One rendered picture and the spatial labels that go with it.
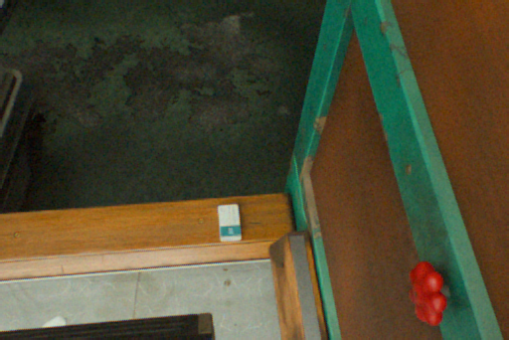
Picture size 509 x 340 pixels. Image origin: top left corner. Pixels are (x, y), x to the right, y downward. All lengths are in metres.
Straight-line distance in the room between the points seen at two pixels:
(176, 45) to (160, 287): 1.47
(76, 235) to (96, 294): 0.11
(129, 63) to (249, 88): 0.49
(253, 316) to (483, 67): 0.62
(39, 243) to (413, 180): 0.68
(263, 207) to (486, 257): 0.60
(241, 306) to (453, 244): 0.55
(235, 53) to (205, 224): 1.36
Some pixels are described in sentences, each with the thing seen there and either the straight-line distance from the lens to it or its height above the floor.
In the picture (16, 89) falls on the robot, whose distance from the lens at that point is 1.73.
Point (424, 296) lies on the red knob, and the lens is 0.38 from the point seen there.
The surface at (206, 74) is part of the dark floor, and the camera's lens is 2.11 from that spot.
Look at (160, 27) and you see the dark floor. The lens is 2.30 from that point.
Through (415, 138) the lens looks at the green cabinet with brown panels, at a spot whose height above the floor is 1.26.
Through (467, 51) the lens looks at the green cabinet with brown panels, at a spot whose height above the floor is 1.34.
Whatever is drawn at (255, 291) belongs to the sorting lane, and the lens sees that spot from 0.89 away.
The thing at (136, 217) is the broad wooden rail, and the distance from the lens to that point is 0.92.
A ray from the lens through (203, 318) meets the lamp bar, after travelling 0.53.
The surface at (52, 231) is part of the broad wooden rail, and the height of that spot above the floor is 0.76.
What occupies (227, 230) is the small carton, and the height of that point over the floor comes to 0.79.
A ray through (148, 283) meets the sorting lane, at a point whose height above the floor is 0.74.
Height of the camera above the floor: 1.59
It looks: 62 degrees down
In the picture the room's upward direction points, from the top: 2 degrees clockwise
